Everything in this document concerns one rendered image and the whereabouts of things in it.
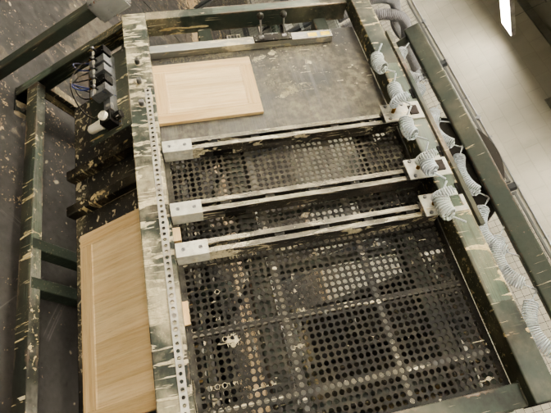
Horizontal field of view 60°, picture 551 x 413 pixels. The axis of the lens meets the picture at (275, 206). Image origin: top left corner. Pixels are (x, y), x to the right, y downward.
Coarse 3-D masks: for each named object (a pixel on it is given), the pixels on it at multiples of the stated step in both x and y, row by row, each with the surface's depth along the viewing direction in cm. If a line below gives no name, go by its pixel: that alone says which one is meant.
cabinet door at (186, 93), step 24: (168, 72) 233; (192, 72) 235; (216, 72) 236; (240, 72) 237; (168, 96) 226; (192, 96) 227; (216, 96) 228; (240, 96) 229; (168, 120) 218; (192, 120) 220
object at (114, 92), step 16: (96, 48) 227; (80, 64) 228; (96, 64) 223; (112, 64) 232; (80, 80) 224; (96, 80) 217; (112, 80) 220; (128, 80) 224; (80, 96) 219; (96, 96) 215; (112, 96) 220; (128, 96) 220; (96, 112) 226; (112, 112) 212; (128, 112) 215; (96, 128) 213; (112, 128) 213
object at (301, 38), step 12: (300, 36) 250; (312, 36) 250; (324, 36) 251; (156, 48) 238; (168, 48) 239; (180, 48) 239; (192, 48) 240; (204, 48) 241; (216, 48) 243; (228, 48) 244; (240, 48) 246; (252, 48) 248
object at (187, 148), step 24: (408, 96) 206; (336, 120) 218; (360, 120) 219; (384, 120) 218; (168, 144) 204; (192, 144) 208; (216, 144) 206; (240, 144) 209; (264, 144) 213; (288, 144) 217
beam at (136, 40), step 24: (144, 24) 245; (144, 48) 236; (144, 72) 228; (144, 96) 220; (144, 120) 213; (144, 144) 206; (144, 168) 200; (144, 192) 194; (144, 216) 189; (168, 216) 189; (144, 240) 183; (144, 264) 178; (168, 264) 179; (168, 312) 170; (168, 336) 165; (168, 360) 161; (168, 384) 157; (192, 384) 163; (168, 408) 154; (192, 408) 154
